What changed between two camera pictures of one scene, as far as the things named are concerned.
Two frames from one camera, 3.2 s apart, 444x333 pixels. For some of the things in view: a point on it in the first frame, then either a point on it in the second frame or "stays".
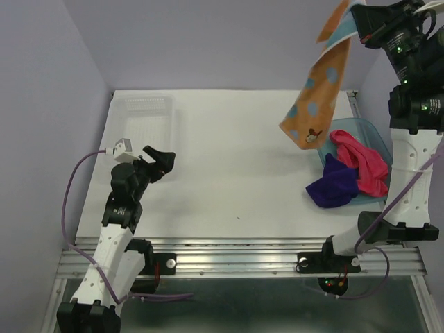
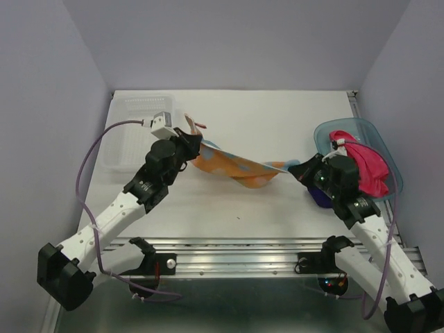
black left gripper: x=164 y=162 → x=191 y=142
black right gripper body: x=398 y=31 → x=319 y=175
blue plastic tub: x=365 y=130 stays
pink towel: x=372 y=167 stays
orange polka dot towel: x=308 y=120 → x=247 y=173
